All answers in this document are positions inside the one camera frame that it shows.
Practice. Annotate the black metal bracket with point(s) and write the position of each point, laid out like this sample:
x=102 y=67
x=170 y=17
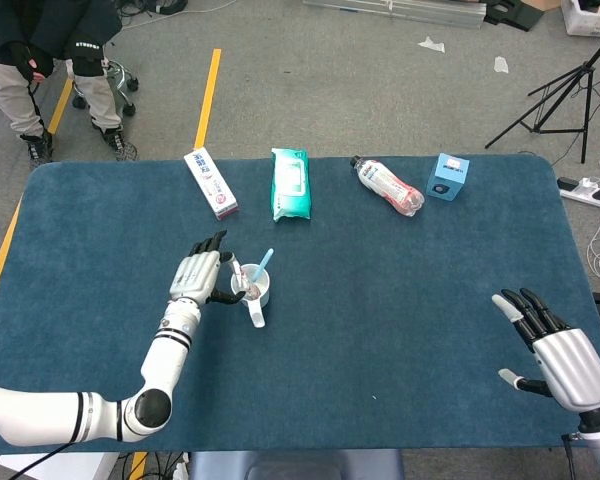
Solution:
x=515 y=15

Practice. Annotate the person in black jacket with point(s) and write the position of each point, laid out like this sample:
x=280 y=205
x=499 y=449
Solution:
x=45 y=25

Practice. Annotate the white power strip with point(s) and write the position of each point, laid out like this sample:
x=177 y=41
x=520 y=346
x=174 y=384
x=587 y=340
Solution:
x=580 y=192

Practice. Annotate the light blue speaker box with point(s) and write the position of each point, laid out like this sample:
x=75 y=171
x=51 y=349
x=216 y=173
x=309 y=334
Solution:
x=447 y=180

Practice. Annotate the plastic bottle with pink drink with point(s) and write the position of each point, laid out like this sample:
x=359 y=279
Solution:
x=387 y=185

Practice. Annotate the chrome wheeled stool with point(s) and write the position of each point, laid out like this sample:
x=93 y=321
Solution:
x=122 y=80

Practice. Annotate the white paper scrap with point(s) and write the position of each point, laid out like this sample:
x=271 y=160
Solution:
x=432 y=45
x=501 y=65

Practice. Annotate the white plastic crate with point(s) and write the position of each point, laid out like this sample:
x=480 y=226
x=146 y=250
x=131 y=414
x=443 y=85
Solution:
x=580 y=22

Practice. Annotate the black tripod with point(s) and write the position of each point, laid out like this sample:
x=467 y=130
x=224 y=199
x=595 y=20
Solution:
x=587 y=75

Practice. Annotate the blue table mat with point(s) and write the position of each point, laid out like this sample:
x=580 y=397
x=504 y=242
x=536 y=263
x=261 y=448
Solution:
x=360 y=300

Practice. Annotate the open cardboard box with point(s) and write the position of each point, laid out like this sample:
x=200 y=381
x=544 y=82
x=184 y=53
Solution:
x=540 y=4

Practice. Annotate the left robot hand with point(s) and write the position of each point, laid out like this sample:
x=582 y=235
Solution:
x=195 y=275

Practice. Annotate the green wet wipes pack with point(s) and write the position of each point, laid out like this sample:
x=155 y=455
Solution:
x=291 y=185

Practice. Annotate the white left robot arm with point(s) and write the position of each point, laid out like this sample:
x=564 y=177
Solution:
x=105 y=395

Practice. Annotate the white pink toothpaste box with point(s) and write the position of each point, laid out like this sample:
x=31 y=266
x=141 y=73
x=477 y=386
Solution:
x=212 y=185

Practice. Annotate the aluminium profile rail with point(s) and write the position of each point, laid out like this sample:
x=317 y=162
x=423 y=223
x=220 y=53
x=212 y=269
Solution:
x=430 y=12

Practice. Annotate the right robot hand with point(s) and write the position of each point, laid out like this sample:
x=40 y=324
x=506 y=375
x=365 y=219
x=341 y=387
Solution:
x=570 y=365

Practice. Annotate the white floral toothpaste tube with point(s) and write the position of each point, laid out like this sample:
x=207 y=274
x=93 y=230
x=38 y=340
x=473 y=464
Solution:
x=247 y=282

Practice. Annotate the light blue toothbrush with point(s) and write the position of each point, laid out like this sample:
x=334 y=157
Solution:
x=263 y=265

